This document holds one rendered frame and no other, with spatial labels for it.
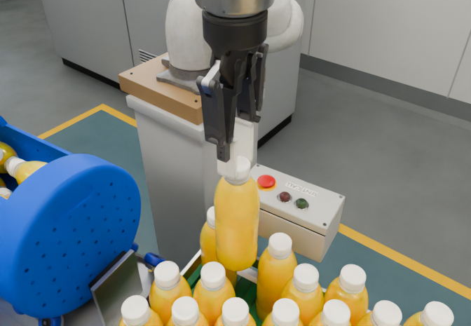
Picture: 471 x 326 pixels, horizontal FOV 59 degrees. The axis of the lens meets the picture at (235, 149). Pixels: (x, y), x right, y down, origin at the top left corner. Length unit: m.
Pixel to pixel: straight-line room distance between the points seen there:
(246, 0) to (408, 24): 2.87
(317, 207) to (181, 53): 0.63
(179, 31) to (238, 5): 0.76
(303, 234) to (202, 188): 0.59
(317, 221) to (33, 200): 0.47
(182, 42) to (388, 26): 2.32
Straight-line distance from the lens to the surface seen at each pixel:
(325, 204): 0.82
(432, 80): 3.37
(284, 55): 2.62
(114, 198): 0.79
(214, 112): 0.50
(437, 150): 3.04
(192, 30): 1.19
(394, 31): 3.33
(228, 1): 0.45
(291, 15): 1.23
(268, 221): 0.83
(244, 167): 0.60
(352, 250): 2.22
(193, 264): 0.87
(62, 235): 0.74
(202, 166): 1.27
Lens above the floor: 1.66
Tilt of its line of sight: 37 degrees down
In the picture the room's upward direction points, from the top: straight up
